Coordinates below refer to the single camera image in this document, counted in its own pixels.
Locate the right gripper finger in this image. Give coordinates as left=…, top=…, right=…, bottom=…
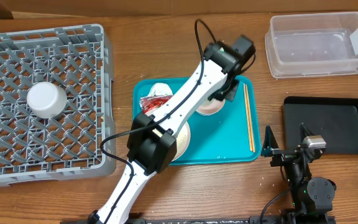
left=300, top=123, right=313, bottom=146
left=260, top=125, right=279, bottom=157

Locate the pink bowl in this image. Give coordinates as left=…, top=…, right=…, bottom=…
left=196, top=98, right=226, bottom=116

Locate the grey bowl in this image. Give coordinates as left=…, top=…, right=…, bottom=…
left=27, top=82, right=68, bottom=119

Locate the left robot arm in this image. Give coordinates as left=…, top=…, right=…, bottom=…
left=87, top=35, right=255, bottom=224

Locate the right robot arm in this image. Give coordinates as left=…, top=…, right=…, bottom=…
left=259, top=124, right=336, bottom=223

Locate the grey dishwasher rack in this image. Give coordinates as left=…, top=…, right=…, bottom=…
left=0, top=24, right=116, bottom=187

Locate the left wooden chopstick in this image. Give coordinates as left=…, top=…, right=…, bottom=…
left=242, top=83, right=254, bottom=152

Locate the wooden chopstick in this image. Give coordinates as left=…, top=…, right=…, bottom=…
left=242, top=83, right=254, bottom=152
left=245, top=83, right=257, bottom=154

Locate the right wooden chopstick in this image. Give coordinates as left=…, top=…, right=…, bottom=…
left=245, top=83, right=257, bottom=154

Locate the teal serving tray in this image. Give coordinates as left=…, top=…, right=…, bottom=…
left=132, top=75, right=262, bottom=167

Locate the black tray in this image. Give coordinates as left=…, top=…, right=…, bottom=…
left=283, top=96, right=358, bottom=154

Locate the large white plate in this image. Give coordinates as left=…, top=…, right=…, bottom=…
left=144, top=107, right=191, bottom=162

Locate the crumpled white tissue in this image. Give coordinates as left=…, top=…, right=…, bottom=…
left=148, top=83, right=173, bottom=96

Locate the clear plastic bin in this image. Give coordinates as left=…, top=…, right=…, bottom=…
left=265, top=12, right=358, bottom=78

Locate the red snack wrapper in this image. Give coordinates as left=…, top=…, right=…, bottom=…
left=139, top=95, right=172, bottom=113

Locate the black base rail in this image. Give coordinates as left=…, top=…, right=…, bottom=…
left=126, top=215, right=336, bottom=224

